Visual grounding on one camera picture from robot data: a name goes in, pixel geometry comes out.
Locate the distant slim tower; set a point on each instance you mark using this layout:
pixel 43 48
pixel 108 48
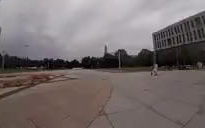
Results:
pixel 105 49

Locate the pale pole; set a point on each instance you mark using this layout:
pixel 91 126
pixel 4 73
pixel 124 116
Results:
pixel 119 60
pixel 154 57

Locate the row of dark trees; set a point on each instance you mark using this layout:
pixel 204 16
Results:
pixel 63 62

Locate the grey concrete paved plaza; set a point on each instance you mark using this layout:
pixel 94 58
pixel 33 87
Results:
pixel 140 100

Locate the brown bare earth bed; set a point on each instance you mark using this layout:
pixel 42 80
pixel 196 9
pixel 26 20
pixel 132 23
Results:
pixel 20 80

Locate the large grey-white office building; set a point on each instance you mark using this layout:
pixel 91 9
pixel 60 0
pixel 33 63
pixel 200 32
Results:
pixel 186 36

